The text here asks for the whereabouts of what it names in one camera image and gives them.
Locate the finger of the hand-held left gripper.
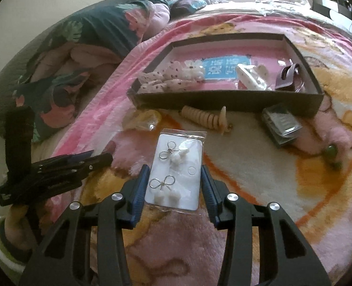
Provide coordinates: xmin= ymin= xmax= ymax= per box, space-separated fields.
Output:
xmin=40 ymin=153 xmax=114 ymax=186
xmin=32 ymin=151 xmax=95 ymax=171

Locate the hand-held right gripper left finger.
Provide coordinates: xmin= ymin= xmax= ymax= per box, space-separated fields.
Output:
xmin=18 ymin=164 xmax=151 ymax=286

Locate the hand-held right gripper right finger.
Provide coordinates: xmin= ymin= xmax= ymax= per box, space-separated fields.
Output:
xmin=200 ymin=164 xmax=332 ymax=286

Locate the bagged bow earring card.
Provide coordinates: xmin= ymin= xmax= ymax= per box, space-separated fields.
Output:
xmin=144 ymin=128 xmax=208 ymax=215

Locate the dark cardboard box tray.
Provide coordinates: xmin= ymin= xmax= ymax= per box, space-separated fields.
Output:
xmin=128 ymin=33 xmax=324 ymax=117

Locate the polka dot fabric hair bow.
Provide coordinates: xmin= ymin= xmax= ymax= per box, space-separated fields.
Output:
xmin=138 ymin=60 xmax=195 ymax=93

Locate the white hair claw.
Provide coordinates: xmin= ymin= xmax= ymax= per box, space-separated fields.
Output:
xmin=236 ymin=62 xmax=273 ymax=92

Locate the dark brown hair clip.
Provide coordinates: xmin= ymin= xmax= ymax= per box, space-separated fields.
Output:
xmin=275 ymin=62 xmax=302 ymax=92

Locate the person's left hand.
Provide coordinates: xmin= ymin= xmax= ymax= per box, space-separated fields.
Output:
xmin=4 ymin=199 xmax=47 ymax=250

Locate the pink bear printed blanket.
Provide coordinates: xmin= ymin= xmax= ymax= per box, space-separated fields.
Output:
xmin=42 ymin=13 xmax=352 ymax=286

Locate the small yellow plastic bag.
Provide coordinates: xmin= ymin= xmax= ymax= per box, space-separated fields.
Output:
xmin=128 ymin=110 xmax=162 ymax=132

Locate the beige spiral hair claw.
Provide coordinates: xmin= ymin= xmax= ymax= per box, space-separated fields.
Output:
xmin=180 ymin=105 xmax=233 ymax=135

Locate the clear plastic box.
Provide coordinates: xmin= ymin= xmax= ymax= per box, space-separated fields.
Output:
xmin=262 ymin=104 xmax=303 ymax=148

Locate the blue printed card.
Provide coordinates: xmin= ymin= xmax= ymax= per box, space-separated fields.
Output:
xmin=202 ymin=54 xmax=251 ymax=82

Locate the green bead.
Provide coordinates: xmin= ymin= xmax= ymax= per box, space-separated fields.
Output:
xmin=321 ymin=144 xmax=343 ymax=171

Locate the pink fluffy scrunchie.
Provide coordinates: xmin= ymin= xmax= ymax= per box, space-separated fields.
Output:
xmin=295 ymin=116 xmax=352 ymax=168

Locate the dark floral quilt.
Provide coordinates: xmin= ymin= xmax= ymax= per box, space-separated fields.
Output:
xmin=0 ymin=0 xmax=172 ymax=143

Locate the purple teal cloth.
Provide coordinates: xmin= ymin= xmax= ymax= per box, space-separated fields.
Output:
xmin=168 ymin=0 xmax=208 ymax=14

